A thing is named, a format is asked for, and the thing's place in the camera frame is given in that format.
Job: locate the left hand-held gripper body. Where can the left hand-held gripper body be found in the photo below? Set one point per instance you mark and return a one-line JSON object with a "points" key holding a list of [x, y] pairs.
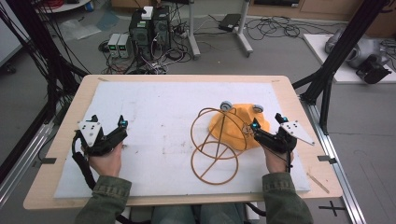
{"points": [[90, 132]]}

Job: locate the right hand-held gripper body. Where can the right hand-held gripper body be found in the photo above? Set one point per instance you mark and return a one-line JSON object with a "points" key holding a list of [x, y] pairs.
{"points": [[288, 137]]}

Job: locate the yellow hat with toy eyes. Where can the yellow hat with toy eyes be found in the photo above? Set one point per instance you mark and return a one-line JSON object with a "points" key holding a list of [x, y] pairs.
{"points": [[232, 127]]}

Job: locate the person's right hand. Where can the person's right hand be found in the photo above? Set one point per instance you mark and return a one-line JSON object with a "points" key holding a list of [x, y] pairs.
{"points": [[275, 160]]}

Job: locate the person's left hand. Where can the person's left hand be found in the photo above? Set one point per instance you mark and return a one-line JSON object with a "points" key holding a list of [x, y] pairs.
{"points": [[107, 161]]}

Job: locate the wooden table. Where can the wooden table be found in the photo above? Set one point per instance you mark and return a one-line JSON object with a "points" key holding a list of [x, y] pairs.
{"points": [[70, 119]]}

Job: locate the white foam mat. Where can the white foam mat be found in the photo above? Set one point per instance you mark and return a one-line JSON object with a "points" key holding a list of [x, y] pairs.
{"points": [[155, 109]]}

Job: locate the black tape mark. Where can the black tape mark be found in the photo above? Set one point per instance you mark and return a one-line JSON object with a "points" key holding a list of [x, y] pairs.
{"points": [[48, 160], [327, 159]]}

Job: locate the thin wooden stick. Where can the thin wooden stick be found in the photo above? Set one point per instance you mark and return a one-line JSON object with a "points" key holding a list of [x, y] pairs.
{"points": [[317, 183]]}

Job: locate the grey power supply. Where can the grey power supply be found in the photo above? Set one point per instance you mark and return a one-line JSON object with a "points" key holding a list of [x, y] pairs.
{"points": [[113, 45], [124, 46]]}

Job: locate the white floor board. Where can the white floor board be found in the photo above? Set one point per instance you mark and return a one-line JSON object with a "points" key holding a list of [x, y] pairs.
{"points": [[320, 53]]}

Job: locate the clear plastic sheet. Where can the clear plastic sheet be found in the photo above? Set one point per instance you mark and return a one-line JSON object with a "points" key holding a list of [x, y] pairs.
{"points": [[77, 29]]}

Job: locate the person's right leg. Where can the person's right leg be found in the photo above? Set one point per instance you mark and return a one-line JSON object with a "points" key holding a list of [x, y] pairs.
{"points": [[221, 214]]}

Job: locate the person's leg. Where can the person's leg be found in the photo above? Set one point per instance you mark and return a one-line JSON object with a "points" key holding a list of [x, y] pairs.
{"points": [[221, 214], [174, 215]]}

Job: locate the white desk leg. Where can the white desk leg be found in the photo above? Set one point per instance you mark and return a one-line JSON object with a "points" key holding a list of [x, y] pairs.
{"points": [[193, 34], [244, 34]]}

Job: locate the black computer tower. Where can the black computer tower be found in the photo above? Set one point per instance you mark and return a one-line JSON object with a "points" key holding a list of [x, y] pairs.
{"points": [[140, 37], [162, 31]]}

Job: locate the person's left leg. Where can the person's left leg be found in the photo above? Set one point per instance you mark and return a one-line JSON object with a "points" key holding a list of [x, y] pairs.
{"points": [[174, 215]]}

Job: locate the teal sheet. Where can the teal sheet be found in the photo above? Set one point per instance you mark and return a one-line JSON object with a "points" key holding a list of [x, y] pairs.
{"points": [[107, 20]]}

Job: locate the black device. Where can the black device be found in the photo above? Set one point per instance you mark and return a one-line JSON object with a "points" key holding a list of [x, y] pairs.
{"points": [[373, 70]]}

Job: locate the flat black box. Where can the flat black box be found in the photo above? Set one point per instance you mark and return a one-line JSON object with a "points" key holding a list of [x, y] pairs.
{"points": [[229, 22]]}

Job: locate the grey rounded shell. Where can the grey rounded shell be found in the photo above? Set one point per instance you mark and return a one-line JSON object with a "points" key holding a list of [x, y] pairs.
{"points": [[364, 48]]}

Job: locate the blue tape roll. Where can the blue tape roll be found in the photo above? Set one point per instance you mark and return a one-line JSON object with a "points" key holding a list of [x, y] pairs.
{"points": [[89, 6]]}

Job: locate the round white table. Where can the round white table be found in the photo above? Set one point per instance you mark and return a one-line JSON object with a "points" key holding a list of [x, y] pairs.
{"points": [[67, 6]]}

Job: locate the white cabinet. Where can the white cabinet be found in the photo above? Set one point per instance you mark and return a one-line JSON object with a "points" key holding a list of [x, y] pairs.
{"points": [[9, 37]]}

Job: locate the white box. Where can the white box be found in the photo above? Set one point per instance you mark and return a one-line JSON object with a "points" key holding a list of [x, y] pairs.
{"points": [[147, 12]]}

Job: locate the aluminium rail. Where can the aluminium rail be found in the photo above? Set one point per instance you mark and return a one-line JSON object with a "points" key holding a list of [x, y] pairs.
{"points": [[339, 161], [25, 161]]}

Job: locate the black metal frame post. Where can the black metal frame post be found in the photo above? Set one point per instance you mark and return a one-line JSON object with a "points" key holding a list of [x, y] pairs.
{"points": [[339, 49]]}

